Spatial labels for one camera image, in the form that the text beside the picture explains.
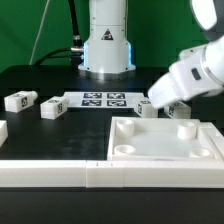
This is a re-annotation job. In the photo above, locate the white front fence rail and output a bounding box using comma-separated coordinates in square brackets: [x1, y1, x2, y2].
[0, 160, 224, 188]

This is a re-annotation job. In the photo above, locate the white square tabletop part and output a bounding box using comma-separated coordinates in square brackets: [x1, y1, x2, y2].
[107, 117, 223, 162]

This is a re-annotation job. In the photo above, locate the white marker tag sheet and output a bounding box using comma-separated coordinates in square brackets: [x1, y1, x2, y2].
[64, 91, 143, 108]

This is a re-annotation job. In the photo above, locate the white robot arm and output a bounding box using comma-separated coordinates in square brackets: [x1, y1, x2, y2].
[78, 0, 224, 109]

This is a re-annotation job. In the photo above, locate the white right fence rail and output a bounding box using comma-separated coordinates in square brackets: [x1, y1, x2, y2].
[201, 122, 224, 161]

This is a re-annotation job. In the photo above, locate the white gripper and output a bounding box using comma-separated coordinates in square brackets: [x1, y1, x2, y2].
[147, 45, 218, 110]

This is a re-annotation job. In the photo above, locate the white fence rail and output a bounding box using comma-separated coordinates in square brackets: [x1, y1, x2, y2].
[0, 160, 224, 188]
[201, 122, 224, 161]

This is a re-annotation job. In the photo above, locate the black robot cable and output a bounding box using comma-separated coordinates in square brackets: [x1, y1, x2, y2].
[34, 0, 85, 66]

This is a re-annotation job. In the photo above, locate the white left fence piece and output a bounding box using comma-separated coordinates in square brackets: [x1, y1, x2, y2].
[0, 120, 8, 147]

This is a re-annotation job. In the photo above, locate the thin white cord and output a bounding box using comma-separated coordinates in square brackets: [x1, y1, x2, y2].
[29, 0, 52, 66]

